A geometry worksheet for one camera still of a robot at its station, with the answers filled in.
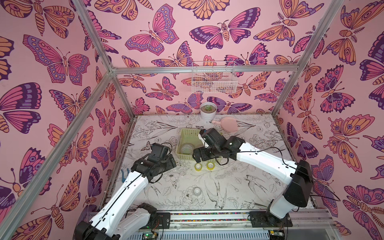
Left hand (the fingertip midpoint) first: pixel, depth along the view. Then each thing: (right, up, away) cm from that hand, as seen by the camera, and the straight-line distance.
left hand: (170, 161), depth 80 cm
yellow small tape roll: (+15, -6, +12) cm, 21 cm away
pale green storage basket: (+9, +9, +26) cm, 29 cm away
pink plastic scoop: (+39, +21, +35) cm, 56 cm away
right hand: (+14, +3, -3) cm, 15 cm away
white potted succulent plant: (+23, +31, +30) cm, 49 cm away
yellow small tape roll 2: (+23, -6, +12) cm, 27 cm away
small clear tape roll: (+15, -17, +3) cm, 23 cm away
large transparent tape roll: (+8, +4, +20) cm, 22 cm away
